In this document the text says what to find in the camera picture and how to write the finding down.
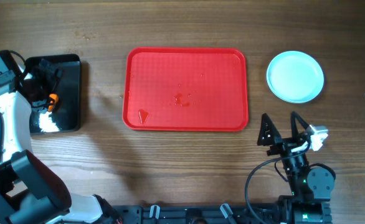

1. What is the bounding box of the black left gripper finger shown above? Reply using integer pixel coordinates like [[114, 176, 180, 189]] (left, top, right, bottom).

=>
[[39, 59, 63, 82], [31, 100, 50, 112]]

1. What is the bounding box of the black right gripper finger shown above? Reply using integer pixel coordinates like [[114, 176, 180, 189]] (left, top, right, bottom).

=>
[[257, 113, 283, 146], [290, 111, 311, 139]]

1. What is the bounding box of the orange sponge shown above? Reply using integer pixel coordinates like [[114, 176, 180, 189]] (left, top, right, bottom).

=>
[[47, 93, 59, 112]]

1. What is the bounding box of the light blue plate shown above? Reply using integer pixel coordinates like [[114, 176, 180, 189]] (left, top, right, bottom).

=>
[[265, 50, 325, 104]]

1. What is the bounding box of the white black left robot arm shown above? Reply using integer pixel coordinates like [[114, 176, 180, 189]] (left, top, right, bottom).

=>
[[0, 50, 123, 224]]

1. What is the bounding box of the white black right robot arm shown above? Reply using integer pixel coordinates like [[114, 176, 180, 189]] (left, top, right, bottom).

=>
[[123, 54, 336, 223]]

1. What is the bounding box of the black plastic tray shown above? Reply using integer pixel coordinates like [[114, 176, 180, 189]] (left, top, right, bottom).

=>
[[26, 54, 82, 134]]

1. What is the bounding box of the red serving tray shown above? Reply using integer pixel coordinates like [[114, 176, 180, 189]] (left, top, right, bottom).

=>
[[122, 47, 249, 132]]

